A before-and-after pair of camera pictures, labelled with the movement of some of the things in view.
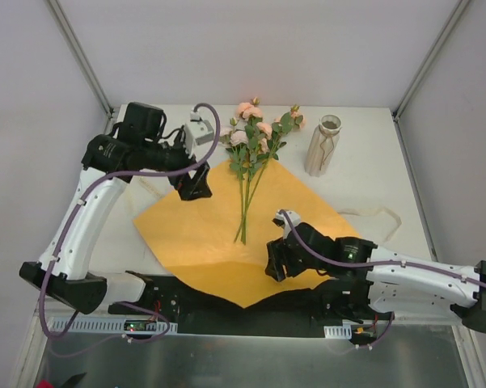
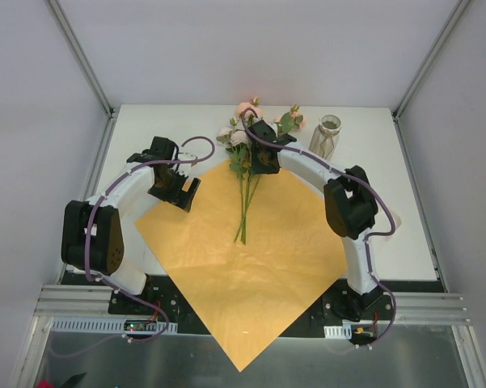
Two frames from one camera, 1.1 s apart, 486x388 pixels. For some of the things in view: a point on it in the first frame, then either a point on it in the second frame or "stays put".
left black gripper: [189, 176] -> [178, 193]
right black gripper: [285, 254] -> [263, 160]
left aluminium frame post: [84, 61] stays put
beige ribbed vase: [323, 145] stays put
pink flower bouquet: [251, 141] stays put
